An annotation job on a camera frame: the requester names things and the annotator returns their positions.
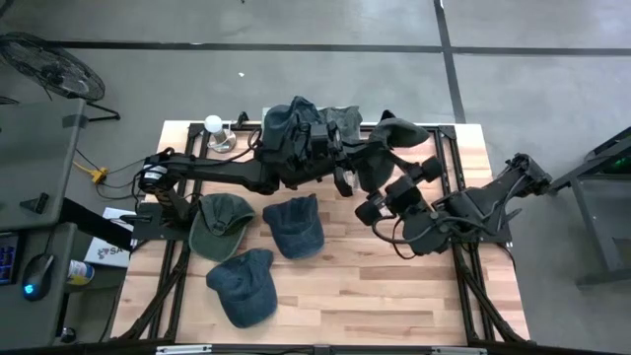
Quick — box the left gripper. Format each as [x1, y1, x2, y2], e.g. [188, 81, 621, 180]
[294, 120, 357, 199]

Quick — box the dark charcoal cap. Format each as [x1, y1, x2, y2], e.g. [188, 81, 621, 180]
[353, 108, 431, 194]

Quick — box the grey faded cap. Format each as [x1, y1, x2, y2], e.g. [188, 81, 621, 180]
[318, 105, 365, 142]

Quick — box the dark blue denim cap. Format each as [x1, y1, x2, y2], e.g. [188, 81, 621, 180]
[259, 95, 324, 191]

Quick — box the olive green cap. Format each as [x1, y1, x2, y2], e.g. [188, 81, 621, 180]
[188, 192, 257, 263]

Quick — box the white bulb table lamp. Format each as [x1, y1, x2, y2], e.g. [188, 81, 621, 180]
[203, 113, 238, 154]

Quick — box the grey metal stand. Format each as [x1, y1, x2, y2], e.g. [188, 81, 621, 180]
[543, 125, 631, 290]

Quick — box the yellow power plug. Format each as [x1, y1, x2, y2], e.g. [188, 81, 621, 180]
[72, 160, 110, 186]

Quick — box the white cardboard box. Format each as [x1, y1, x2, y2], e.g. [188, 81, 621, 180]
[82, 205, 137, 270]

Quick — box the black desk support beam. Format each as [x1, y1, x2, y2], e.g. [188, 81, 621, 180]
[57, 196, 135, 252]

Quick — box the white yellow can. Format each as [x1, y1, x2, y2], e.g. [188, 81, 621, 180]
[66, 258, 97, 287]

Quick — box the grey office desk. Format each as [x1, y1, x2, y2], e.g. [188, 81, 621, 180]
[0, 97, 88, 350]

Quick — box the black computer mouse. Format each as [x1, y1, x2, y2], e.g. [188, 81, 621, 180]
[21, 252, 56, 303]

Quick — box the black keyboard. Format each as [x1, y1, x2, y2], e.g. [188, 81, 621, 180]
[0, 231, 21, 287]

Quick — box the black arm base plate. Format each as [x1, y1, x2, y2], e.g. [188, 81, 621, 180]
[480, 206, 523, 245]
[120, 201, 204, 242]

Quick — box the silver metal bracket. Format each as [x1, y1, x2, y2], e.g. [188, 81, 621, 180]
[155, 343, 214, 355]
[430, 346, 488, 355]

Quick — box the black wedge bracket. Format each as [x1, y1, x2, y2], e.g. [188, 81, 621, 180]
[19, 191, 50, 216]

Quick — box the black wire floor fan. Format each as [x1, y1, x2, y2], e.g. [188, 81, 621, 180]
[0, 31, 122, 123]

